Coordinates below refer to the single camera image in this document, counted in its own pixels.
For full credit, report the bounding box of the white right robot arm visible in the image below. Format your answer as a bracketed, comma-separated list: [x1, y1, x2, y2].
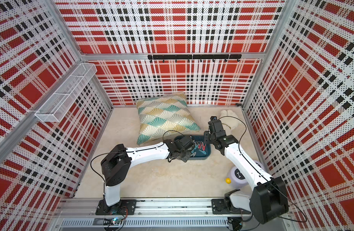
[205, 116, 289, 224]

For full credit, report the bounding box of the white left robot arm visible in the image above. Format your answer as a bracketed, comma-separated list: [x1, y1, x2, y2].
[101, 136, 195, 207]

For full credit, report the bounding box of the teal plastic storage box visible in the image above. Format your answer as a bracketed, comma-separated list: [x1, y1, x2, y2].
[174, 135, 211, 161]

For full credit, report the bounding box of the white plush teddy bear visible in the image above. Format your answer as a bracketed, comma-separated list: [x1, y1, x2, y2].
[219, 110, 240, 135]

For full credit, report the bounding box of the teal yellow patterned pillow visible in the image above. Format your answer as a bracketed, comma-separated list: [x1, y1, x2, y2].
[136, 91, 201, 145]

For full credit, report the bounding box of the green circuit board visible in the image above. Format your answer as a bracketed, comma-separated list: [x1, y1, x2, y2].
[103, 218, 123, 226]

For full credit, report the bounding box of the black wall hook rail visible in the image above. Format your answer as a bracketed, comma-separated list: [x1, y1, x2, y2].
[148, 54, 242, 62]

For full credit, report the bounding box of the metal base rail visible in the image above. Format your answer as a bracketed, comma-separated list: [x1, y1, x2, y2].
[61, 197, 270, 229]

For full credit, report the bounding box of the white wire mesh shelf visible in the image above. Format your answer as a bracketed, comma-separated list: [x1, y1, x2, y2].
[35, 63, 97, 122]

